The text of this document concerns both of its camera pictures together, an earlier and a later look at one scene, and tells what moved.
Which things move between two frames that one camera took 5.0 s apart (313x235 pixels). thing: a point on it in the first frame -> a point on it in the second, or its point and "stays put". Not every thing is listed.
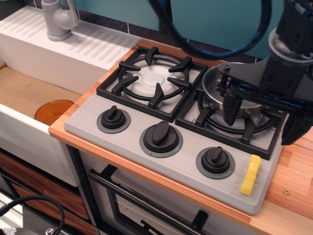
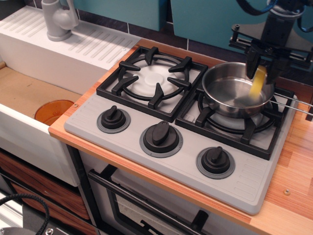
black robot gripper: x=287 y=86 -> x=275 y=40
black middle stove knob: x=161 y=140 stays put
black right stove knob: x=214 y=163 stays put
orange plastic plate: x=48 y=111 stays put
